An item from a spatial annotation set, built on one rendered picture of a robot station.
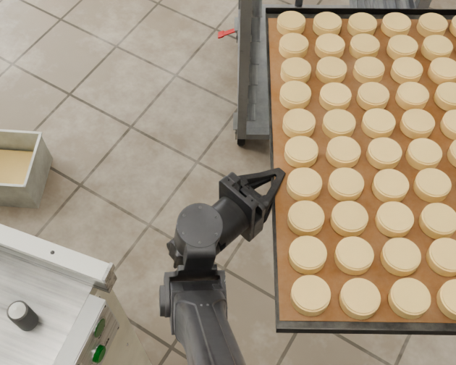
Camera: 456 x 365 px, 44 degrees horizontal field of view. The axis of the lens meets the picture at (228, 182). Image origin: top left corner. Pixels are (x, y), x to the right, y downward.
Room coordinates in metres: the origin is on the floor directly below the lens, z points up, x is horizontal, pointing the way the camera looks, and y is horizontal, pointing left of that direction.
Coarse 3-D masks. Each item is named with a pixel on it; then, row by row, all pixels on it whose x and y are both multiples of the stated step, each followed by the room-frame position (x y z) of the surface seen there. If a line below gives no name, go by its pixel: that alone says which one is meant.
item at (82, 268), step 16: (0, 224) 0.40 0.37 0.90; (0, 240) 0.37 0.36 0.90; (16, 240) 0.37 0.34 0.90; (32, 240) 0.37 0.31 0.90; (16, 256) 0.36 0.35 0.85; (32, 256) 0.35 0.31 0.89; (48, 256) 0.34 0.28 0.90; (64, 256) 0.34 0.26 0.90; (80, 256) 0.34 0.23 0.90; (64, 272) 0.33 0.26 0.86; (80, 272) 0.32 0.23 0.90; (96, 272) 0.32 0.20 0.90; (112, 272) 0.32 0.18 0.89
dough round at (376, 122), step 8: (368, 112) 0.53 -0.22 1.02; (376, 112) 0.53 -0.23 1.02; (384, 112) 0.53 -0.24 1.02; (368, 120) 0.52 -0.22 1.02; (376, 120) 0.52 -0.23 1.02; (384, 120) 0.52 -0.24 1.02; (392, 120) 0.52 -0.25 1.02; (368, 128) 0.50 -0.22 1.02; (376, 128) 0.50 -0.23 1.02; (384, 128) 0.50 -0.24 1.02; (392, 128) 0.50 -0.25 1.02; (368, 136) 0.50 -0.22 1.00; (376, 136) 0.50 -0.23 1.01; (384, 136) 0.50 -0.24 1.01
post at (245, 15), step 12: (240, 0) 1.11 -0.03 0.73; (252, 0) 1.11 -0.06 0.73; (240, 12) 1.11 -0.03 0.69; (240, 24) 1.11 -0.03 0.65; (240, 36) 1.11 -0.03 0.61; (240, 48) 1.11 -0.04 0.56; (240, 60) 1.11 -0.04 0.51; (240, 72) 1.11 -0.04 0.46; (240, 84) 1.11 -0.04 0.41; (240, 96) 1.11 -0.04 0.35; (240, 108) 1.11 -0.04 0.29; (240, 120) 1.11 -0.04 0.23; (240, 132) 1.11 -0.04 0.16
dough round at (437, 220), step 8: (424, 208) 0.36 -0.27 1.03; (432, 208) 0.36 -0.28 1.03; (440, 208) 0.36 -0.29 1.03; (448, 208) 0.36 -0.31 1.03; (424, 216) 0.35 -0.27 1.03; (432, 216) 0.35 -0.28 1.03; (440, 216) 0.35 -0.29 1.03; (448, 216) 0.35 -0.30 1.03; (424, 224) 0.34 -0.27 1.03; (432, 224) 0.34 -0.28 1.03; (440, 224) 0.34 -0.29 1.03; (448, 224) 0.34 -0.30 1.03; (424, 232) 0.33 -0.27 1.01; (432, 232) 0.33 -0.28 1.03; (440, 232) 0.32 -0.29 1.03; (448, 232) 0.32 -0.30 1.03
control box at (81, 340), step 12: (96, 300) 0.29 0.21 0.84; (84, 312) 0.27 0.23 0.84; (96, 312) 0.27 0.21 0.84; (108, 312) 0.29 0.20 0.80; (84, 324) 0.25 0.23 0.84; (96, 324) 0.26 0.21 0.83; (108, 324) 0.27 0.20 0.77; (72, 336) 0.24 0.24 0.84; (84, 336) 0.24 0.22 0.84; (108, 336) 0.26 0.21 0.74; (72, 348) 0.22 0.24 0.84; (84, 348) 0.22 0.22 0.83; (96, 348) 0.23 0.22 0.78; (108, 348) 0.25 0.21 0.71; (60, 360) 0.20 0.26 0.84; (72, 360) 0.20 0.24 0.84; (84, 360) 0.21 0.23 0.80
